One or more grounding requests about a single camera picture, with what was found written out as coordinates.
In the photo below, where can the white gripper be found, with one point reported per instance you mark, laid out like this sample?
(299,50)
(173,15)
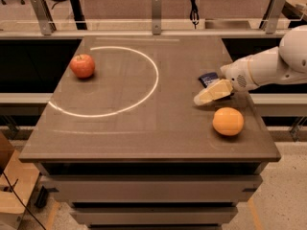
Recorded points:
(237,76)

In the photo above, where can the blue rxbar blueberry wrapper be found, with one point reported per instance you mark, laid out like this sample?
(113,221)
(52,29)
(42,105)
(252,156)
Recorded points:
(208,78)

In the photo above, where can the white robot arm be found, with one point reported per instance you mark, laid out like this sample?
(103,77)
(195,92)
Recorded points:
(283,64)

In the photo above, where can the red apple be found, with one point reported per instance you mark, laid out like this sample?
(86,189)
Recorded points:
(83,66)

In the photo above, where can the orange fruit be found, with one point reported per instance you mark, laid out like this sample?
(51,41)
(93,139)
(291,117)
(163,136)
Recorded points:
(228,121)

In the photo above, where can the grey drawer cabinet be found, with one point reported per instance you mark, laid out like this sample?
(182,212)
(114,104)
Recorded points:
(185,202)

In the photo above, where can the cardboard box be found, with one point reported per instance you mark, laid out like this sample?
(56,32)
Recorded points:
(17,182)

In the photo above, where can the metal rail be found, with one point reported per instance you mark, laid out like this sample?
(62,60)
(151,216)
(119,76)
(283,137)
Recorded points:
(211,32)

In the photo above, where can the right metal bracket post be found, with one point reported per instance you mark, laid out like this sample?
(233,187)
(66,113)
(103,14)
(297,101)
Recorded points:
(270,23)

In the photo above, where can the metal bracket post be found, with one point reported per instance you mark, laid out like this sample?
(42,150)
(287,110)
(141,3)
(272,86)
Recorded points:
(156,16)
(43,16)
(270,23)

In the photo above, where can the middle metal bracket post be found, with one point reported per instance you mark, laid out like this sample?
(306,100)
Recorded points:
(156,16)

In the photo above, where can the left metal bracket post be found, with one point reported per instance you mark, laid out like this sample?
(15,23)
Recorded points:
(43,16)

